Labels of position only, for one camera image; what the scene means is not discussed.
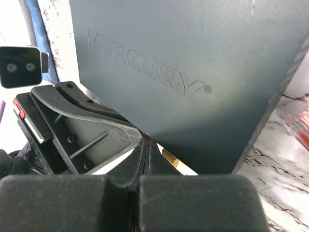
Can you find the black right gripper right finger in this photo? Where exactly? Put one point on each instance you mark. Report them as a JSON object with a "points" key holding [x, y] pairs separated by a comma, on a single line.
{"points": [[155, 163]]}

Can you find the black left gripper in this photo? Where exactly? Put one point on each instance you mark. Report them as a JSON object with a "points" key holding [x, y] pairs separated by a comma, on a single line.
{"points": [[86, 135]]}

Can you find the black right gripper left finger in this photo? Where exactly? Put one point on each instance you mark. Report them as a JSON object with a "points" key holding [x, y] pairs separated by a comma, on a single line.
{"points": [[127, 173]]}

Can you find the dark grey network switch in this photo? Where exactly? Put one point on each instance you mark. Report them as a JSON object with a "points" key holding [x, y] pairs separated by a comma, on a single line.
{"points": [[200, 77]]}

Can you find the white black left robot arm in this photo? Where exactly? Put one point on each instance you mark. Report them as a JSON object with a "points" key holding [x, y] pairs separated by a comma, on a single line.
{"points": [[16, 162]]}

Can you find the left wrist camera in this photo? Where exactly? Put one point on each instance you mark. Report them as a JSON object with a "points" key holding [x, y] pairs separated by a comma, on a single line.
{"points": [[22, 66]]}

